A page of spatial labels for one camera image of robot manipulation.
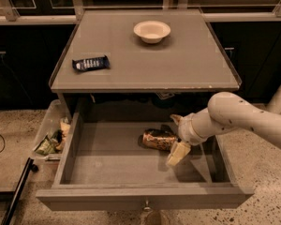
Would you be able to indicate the grey wooden cabinet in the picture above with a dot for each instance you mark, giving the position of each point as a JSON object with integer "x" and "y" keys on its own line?
{"x": 190, "y": 59}

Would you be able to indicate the grey open top drawer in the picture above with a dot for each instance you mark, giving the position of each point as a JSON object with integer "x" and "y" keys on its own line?
{"x": 104, "y": 165}

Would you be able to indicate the black metal bar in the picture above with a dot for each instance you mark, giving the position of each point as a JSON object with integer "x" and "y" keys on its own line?
{"x": 30, "y": 166}

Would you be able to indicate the orange crushed soda can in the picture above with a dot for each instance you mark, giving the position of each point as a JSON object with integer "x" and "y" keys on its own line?
{"x": 159, "y": 139}

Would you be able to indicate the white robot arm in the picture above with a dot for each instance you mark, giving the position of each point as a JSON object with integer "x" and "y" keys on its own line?
{"x": 225, "y": 112}

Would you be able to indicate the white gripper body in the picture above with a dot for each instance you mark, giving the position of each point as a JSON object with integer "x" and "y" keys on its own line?
{"x": 186, "y": 129}

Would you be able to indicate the dark blue snack bar wrapper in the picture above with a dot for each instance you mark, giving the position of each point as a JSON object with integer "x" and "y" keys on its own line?
{"x": 90, "y": 64}

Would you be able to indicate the clear plastic storage bin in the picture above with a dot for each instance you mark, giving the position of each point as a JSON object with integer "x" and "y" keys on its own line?
{"x": 49, "y": 127}

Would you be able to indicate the green snack packet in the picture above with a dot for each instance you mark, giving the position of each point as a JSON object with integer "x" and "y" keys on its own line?
{"x": 47, "y": 146}

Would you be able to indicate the yellow snack packet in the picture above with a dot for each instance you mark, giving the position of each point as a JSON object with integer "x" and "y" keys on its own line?
{"x": 62, "y": 134}

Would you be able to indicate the white paper bowl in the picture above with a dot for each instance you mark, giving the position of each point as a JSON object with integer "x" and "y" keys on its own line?
{"x": 151, "y": 32}

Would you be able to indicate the metal drawer pull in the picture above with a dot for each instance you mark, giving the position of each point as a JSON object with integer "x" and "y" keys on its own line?
{"x": 147, "y": 207}

